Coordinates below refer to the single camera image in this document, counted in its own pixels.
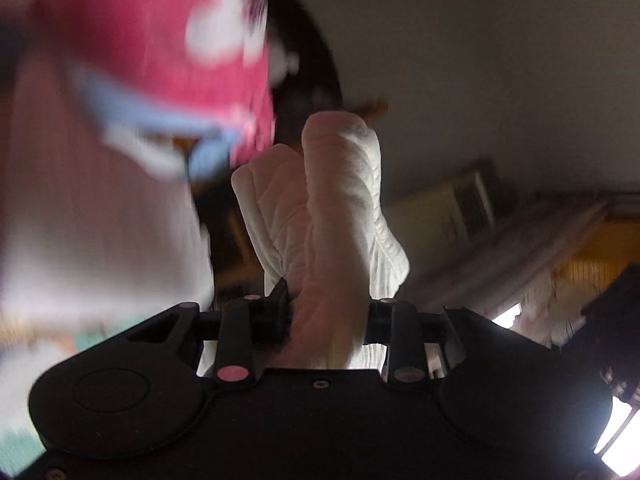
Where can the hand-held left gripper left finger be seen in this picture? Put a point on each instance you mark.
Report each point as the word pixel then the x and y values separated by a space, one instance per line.
pixel 235 330

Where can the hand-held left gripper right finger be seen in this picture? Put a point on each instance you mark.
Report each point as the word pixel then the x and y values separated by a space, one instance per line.
pixel 407 335

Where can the cream quilted jacket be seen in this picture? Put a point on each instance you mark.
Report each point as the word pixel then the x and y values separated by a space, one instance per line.
pixel 340 210

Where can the pale curtain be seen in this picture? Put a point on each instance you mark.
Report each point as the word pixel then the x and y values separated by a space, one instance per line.
pixel 525 250

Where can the pale ribbed cloth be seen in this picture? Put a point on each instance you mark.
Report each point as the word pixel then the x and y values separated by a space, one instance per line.
pixel 75 235

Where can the dark round object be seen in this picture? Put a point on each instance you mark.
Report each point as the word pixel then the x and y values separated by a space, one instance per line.
pixel 312 60

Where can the pink printed cloth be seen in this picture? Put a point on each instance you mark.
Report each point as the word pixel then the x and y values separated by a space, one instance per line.
pixel 125 35

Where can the wall air conditioner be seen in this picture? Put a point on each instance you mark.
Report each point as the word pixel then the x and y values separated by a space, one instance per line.
pixel 450 202

